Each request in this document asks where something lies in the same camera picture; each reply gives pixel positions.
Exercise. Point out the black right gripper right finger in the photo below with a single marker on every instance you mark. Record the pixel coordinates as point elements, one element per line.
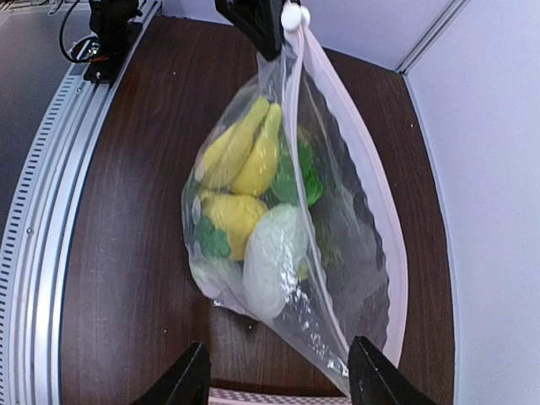
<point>373,379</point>

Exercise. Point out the left circuit board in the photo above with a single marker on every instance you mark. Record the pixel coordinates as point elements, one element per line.
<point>85,50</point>

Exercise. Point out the left aluminium frame post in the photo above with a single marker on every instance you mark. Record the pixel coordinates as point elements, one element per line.
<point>434,30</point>

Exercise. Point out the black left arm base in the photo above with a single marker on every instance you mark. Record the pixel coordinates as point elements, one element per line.
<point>106,70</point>

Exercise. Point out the yellow lemon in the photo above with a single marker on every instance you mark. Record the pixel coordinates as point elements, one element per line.
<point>235,215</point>

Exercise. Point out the clear zip top bag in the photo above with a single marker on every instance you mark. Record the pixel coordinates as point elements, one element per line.
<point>353,278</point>

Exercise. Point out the small napa cabbage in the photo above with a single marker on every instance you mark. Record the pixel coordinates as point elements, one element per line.
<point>273,254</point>

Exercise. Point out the aluminium front rail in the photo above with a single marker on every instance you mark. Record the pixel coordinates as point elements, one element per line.
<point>38,234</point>

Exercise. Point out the round green cabbage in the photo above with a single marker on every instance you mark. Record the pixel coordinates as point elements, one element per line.
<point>284,186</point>

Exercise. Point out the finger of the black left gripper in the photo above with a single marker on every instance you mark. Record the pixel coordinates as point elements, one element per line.
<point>258,20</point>

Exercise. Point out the pink plastic basket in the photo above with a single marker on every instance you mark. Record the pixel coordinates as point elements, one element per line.
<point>224,396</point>

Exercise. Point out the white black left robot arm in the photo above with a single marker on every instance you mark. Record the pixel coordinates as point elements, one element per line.
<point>109,19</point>

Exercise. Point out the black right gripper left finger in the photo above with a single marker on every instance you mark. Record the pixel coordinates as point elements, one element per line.
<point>187,381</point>

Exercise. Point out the green leafy vegetable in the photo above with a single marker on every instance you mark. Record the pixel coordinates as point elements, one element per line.
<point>213,242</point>

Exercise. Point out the yellow banana bunch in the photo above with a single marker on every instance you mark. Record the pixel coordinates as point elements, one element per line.
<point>244,158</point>

